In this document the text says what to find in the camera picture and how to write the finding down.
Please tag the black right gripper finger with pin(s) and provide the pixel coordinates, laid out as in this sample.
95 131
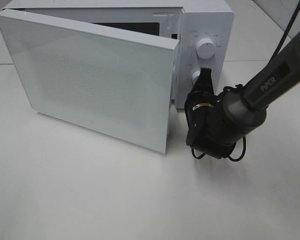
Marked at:
203 77
209 83

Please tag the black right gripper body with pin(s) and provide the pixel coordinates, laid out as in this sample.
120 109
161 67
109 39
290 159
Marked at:
199 101

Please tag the white microwave knob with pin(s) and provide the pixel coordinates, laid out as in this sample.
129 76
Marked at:
194 77
206 47

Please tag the white microwave door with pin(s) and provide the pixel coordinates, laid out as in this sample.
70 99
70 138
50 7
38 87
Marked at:
113 81

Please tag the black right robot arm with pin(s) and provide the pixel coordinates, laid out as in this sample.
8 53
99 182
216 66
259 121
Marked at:
218 124

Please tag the white microwave oven body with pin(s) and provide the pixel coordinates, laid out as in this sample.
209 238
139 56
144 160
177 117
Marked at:
153 22

